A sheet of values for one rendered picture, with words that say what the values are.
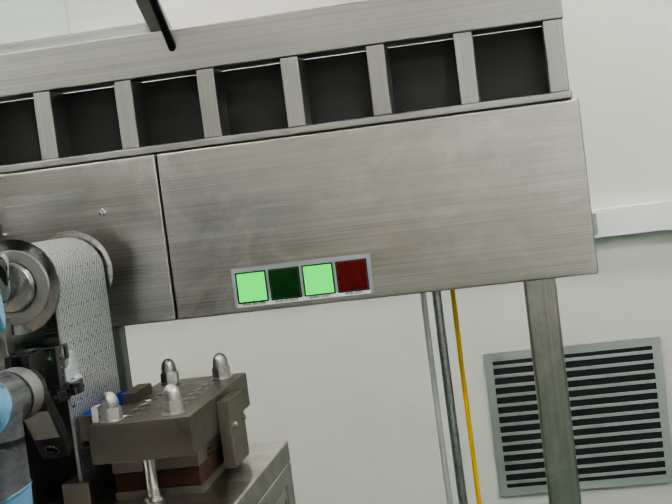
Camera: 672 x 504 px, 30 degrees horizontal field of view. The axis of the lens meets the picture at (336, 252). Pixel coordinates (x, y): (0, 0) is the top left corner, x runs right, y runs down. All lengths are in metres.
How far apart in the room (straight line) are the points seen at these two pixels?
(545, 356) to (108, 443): 0.85
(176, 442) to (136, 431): 0.06
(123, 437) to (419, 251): 0.61
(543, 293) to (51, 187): 0.92
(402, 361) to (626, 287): 0.84
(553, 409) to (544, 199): 0.42
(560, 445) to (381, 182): 0.60
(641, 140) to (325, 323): 1.30
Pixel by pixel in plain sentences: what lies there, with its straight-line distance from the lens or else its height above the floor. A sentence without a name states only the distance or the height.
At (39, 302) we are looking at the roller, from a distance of 1.98.
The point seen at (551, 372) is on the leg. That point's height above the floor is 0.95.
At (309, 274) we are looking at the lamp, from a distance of 2.20.
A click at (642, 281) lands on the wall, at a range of 4.54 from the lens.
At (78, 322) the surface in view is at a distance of 2.06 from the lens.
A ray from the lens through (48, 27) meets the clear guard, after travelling 2.33.
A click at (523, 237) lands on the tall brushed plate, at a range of 2.17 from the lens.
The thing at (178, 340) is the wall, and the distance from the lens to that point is 4.71.
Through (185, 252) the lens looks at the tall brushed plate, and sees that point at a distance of 2.25.
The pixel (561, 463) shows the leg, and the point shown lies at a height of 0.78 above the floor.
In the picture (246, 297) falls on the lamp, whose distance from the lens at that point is 2.22.
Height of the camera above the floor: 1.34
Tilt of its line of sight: 3 degrees down
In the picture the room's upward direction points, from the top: 7 degrees counter-clockwise
